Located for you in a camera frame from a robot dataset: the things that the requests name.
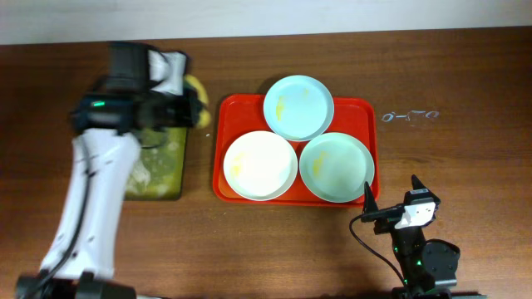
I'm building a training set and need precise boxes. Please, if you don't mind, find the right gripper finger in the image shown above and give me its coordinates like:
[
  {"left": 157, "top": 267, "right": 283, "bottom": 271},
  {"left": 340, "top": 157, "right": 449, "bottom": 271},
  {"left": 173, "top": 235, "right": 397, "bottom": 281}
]
[
  {"left": 410, "top": 174, "right": 436, "bottom": 199},
  {"left": 362, "top": 181, "right": 379, "bottom": 214}
]

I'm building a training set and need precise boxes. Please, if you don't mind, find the light green plate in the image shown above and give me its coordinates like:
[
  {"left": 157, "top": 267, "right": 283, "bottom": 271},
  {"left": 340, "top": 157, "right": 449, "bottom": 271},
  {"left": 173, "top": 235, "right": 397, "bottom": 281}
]
[{"left": 299, "top": 132, "right": 376, "bottom": 203}]

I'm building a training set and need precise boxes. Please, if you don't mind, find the yellow green sponge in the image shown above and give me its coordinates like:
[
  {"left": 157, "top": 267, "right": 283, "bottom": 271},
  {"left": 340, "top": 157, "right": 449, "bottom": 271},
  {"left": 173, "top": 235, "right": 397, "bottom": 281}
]
[{"left": 184, "top": 74, "right": 211, "bottom": 129}]

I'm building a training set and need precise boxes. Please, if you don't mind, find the white plate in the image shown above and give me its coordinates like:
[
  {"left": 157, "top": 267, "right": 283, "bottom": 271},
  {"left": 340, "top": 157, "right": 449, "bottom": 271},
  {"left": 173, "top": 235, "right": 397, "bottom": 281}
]
[{"left": 223, "top": 130, "right": 298, "bottom": 202}]

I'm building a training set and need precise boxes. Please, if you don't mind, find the light blue plate top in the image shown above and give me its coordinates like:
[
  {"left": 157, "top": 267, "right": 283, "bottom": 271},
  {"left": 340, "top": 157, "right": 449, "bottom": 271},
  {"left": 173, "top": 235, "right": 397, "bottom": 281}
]
[{"left": 263, "top": 75, "right": 334, "bottom": 142}]

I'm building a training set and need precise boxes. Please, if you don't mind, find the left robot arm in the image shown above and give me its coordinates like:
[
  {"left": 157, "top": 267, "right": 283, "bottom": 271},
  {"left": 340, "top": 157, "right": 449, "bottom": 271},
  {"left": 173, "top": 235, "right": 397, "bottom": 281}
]
[{"left": 15, "top": 42, "right": 209, "bottom": 298}]

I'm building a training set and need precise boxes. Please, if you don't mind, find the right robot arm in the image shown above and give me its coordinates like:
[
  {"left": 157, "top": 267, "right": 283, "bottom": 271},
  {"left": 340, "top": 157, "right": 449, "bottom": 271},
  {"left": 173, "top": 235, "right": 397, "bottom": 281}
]
[{"left": 357, "top": 175, "right": 461, "bottom": 298}]

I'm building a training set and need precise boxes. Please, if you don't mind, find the black tray with soapy water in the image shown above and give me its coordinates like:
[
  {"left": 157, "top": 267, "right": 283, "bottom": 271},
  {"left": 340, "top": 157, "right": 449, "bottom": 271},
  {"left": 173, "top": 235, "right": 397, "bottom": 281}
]
[{"left": 126, "top": 128, "right": 188, "bottom": 201}]

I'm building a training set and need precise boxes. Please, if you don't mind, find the red plastic tray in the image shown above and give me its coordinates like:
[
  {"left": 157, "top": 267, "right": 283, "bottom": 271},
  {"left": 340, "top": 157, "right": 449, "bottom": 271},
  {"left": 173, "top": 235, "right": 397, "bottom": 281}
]
[{"left": 212, "top": 94, "right": 381, "bottom": 207}]

